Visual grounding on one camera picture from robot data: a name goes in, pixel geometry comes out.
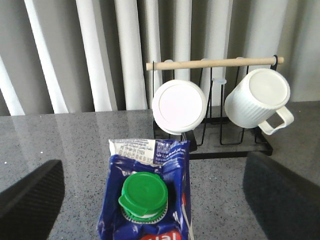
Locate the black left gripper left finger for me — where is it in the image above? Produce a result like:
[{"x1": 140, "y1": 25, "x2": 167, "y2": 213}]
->
[{"x1": 0, "y1": 159, "x2": 65, "y2": 240}]

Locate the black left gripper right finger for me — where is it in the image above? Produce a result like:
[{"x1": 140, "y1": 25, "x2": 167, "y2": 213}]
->
[{"x1": 242, "y1": 152, "x2": 320, "y2": 240}]

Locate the blue white milk carton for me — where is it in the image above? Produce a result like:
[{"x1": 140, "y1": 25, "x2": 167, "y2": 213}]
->
[{"x1": 97, "y1": 138, "x2": 194, "y2": 240}]

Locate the white ribbed mug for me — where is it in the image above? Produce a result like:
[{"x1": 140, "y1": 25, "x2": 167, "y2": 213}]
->
[{"x1": 224, "y1": 68, "x2": 294, "y2": 136}]

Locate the white smiley mug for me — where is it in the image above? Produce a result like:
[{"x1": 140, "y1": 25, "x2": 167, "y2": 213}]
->
[{"x1": 151, "y1": 79, "x2": 208, "y2": 152}]

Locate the grey pleated curtain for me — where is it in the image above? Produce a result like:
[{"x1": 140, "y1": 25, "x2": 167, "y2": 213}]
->
[{"x1": 0, "y1": 0, "x2": 320, "y2": 116}]

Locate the black wire mug rack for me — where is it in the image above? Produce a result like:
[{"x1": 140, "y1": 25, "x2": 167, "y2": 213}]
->
[{"x1": 146, "y1": 55, "x2": 284, "y2": 160}]

